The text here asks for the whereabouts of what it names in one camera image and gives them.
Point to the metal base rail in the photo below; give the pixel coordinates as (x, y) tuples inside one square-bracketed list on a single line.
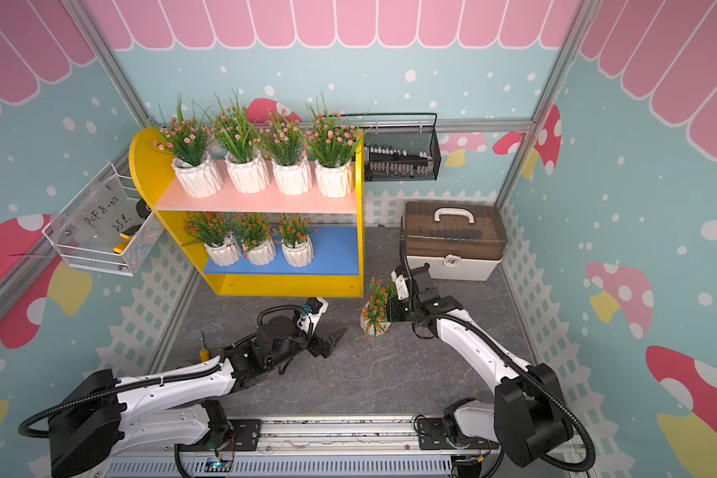
[(332, 446)]

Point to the yellow utility knife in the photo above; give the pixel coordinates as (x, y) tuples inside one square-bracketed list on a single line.
[(120, 248)]

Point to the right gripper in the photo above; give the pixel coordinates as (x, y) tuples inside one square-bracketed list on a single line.
[(392, 310)]

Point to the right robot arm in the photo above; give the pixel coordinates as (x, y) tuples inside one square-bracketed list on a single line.
[(528, 419)]

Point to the yellow handled screwdriver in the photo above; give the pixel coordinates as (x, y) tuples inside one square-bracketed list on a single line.
[(204, 352)]

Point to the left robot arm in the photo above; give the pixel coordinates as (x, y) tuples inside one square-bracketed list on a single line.
[(106, 415)]

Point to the white wire wall basket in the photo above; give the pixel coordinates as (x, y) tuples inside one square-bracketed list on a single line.
[(86, 231)]

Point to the brown lidded storage box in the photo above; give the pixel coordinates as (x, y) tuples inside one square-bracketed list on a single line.
[(456, 241)]

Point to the black tape roll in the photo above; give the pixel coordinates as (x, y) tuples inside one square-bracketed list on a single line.
[(143, 209)]

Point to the red flower pot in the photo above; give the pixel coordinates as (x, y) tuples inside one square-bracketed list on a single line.
[(253, 232), (294, 234), (375, 317), (214, 231)]

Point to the pink flower pot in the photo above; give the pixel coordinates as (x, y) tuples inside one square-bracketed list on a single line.
[(239, 137), (283, 142), (186, 140), (332, 145)]

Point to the black wire mesh basket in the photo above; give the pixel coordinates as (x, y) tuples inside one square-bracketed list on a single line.
[(399, 147)]

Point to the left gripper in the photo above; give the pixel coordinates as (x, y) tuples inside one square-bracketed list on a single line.
[(317, 349)]

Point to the yellow rack with coloured shelves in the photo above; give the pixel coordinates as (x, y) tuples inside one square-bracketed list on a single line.
[(337, 269)]

